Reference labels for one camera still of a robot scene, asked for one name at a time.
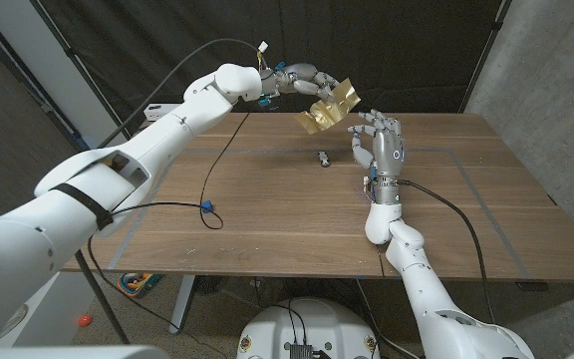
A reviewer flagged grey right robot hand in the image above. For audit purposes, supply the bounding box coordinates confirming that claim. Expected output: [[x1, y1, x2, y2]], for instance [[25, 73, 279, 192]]
[[347, 109, 407, 205]]

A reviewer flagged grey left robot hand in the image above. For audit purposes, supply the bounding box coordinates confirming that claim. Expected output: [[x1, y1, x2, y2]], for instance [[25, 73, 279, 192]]
[[259, 62, 341, 104]]

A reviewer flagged gold foil envelope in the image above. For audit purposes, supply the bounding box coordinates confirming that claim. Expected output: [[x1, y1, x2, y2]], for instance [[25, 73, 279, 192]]
[[295, 77, 362, 135]]

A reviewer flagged black backdrop curtain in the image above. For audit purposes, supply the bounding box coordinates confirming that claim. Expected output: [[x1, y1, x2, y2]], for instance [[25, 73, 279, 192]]
[[37, 0, 507, 136]]

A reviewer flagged black backdrop stand pole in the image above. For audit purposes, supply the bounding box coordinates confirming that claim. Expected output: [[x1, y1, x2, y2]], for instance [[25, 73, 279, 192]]
[[458, 0, 512, 114], [30, 0, 133, 141]]

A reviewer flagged white power strip box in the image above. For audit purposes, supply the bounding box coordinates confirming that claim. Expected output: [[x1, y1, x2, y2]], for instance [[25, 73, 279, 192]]
[[143, 103, 182, 123]]

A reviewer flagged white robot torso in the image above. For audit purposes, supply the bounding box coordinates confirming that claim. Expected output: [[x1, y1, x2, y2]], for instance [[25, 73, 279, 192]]
[[236, 297, 382, 359]]

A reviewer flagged small black fan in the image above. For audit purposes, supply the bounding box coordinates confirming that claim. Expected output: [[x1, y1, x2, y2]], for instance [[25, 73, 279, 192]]
[[194, 275, 226, 295]]

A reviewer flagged grey table leg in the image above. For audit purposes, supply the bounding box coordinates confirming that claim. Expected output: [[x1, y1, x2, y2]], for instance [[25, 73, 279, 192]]
[[168, 274, 196, 335]]

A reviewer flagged teal and orange toy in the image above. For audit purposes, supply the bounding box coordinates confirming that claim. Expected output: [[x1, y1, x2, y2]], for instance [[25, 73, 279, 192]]
[[117, 271, 164, 299]]

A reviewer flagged white sneaker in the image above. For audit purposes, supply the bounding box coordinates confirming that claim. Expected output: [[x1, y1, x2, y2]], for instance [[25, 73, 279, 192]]
[[2, 303, 30, 336]]

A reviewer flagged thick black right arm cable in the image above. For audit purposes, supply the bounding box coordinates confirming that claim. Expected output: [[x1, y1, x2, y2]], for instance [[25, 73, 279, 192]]
[[396, 179, 496, 324]]

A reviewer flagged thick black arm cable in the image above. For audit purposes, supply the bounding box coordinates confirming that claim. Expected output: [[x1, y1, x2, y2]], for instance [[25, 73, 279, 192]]
[[72, 38, 268, 345], [396, 179, 496, 324]]

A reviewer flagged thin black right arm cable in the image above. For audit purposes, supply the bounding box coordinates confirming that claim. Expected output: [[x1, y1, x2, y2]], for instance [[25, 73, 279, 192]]
[[376, 243, 388, 280]]

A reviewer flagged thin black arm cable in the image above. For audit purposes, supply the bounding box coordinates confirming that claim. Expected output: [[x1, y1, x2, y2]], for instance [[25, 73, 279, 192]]
[[376, 243, 388, 280], [86, 112, 252, 359]]

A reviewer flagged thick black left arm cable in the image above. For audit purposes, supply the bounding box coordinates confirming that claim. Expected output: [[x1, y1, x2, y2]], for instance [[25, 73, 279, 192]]
[[72, 38, 268, 345]]

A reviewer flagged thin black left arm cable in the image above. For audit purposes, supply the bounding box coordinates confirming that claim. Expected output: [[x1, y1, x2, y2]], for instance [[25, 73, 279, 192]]
[[86, 112, 252, 359]]

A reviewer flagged grey floor cable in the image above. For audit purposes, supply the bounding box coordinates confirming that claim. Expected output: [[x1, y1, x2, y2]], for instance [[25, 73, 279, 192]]
[[355, 278, 421, 359]]

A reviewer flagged black torso cable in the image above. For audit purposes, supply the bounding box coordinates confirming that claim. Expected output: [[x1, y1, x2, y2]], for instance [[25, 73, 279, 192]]
[[266, 297, 309, 346]]

